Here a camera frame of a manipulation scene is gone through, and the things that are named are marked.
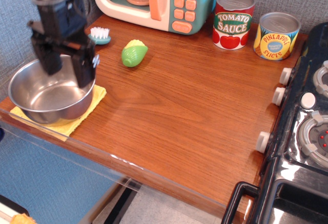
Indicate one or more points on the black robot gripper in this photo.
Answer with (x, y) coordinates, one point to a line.
(61, 29)

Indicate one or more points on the stainless steel pot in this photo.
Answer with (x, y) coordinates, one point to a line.
(50, 99)

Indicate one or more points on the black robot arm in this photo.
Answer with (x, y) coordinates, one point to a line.
(61, 30)

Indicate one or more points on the teal toy microwave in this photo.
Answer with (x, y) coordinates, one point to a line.
(177, 16)

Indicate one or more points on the teal dish brush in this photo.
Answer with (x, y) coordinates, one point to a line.
(99, 35)

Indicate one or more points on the green toy corn cob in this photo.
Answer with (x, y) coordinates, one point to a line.
(133, 53)

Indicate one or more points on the yellow folded cloth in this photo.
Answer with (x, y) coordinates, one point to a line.
(63, 129)

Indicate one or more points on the tomato sauce can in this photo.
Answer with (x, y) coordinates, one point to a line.
(232, 22)

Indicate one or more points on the pineapple slices can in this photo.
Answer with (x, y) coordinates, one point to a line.
(276, 35)

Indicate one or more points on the white stove knob bottom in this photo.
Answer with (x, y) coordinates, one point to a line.
(262, 141)

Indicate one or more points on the white stove knob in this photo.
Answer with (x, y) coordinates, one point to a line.
(285, 76)
(262, 141)
(278, 96)

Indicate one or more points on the white stove knob middle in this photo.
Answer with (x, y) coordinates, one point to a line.
(278, 96)

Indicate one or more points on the white stove knob top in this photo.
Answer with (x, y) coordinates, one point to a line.
(285, 76)

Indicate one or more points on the black toy stove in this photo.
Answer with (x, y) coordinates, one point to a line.
(293, 175)

